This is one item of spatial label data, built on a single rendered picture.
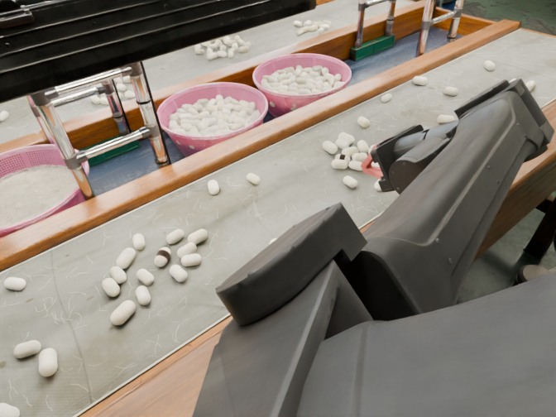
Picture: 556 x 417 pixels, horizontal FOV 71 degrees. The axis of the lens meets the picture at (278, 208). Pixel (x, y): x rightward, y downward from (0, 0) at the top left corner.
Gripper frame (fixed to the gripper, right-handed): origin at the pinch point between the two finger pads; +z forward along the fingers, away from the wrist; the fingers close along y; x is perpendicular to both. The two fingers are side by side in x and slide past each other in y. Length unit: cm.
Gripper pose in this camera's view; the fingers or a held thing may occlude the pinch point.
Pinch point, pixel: (366, 167)
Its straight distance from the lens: 66.1
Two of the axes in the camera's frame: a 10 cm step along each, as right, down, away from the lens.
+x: 4.3, 8.9, 1.4
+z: -4.5, 0.8, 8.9
